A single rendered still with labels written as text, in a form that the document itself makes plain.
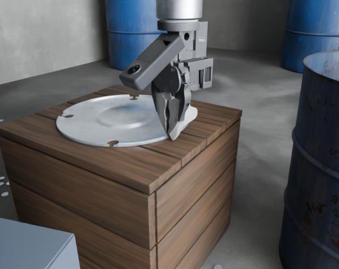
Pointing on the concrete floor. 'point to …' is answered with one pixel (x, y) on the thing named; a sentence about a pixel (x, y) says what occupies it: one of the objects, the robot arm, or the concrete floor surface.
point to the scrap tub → (318, 169)
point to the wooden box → (126, 187)
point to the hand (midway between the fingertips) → (168, 134)
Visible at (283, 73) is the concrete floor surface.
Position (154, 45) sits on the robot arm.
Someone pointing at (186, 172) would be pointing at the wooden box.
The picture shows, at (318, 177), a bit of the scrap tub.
